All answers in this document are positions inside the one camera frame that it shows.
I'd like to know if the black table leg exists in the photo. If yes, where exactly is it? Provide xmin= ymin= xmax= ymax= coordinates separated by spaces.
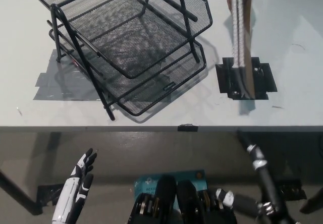
xmin=299 ymin=190 xmax=323 ymax=214
xmin=0 ymin=168 xmax=42 ymax=214

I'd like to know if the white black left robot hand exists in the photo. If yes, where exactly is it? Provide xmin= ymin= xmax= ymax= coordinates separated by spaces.
xmin=51 ymin=147 xmax=98 ymax=224

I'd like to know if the small black tape strip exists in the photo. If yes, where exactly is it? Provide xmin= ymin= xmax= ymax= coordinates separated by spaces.
xmin=178 ymin=124 xmax=199 ymax=132

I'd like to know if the grey tape patch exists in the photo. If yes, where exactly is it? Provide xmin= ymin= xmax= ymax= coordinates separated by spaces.
xmin=32 ymin=48 xmax=112 ymax=101

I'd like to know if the black mesh file tray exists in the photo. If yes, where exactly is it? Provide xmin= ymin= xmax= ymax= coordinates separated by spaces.
xmin=30 ymin=0 xmax=212 ymax=124

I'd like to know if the large black tape patch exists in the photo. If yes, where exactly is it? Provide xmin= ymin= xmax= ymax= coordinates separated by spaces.
xmin=214 ymin=57 xmax=278 ymax=101

